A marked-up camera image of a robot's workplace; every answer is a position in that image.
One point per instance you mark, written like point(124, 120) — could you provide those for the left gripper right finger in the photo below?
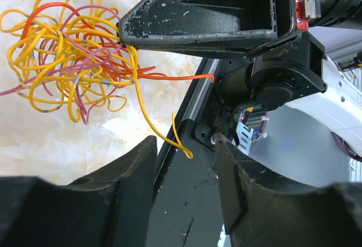
point(263, 208)

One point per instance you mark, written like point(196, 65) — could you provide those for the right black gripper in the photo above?
point(233, 28)

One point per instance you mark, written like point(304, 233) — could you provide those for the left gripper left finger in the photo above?
point(108, 207)

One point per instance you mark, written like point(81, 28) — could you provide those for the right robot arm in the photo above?
point(233, 91)

